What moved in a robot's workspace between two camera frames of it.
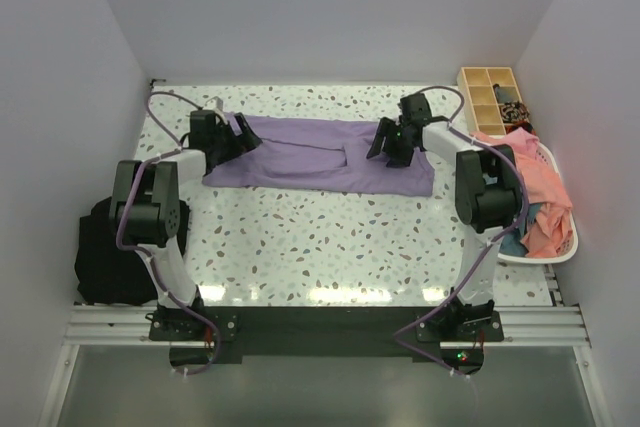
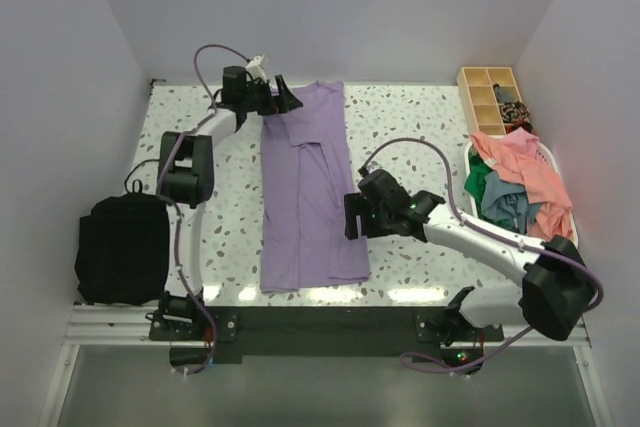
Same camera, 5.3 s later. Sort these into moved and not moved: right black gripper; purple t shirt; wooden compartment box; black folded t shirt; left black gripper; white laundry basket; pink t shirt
Moved: left black gripper; right black gripper; purple t shirt
Not moved: wooden compartment box; black folded t shirt; white laundry basket; pink t shirt
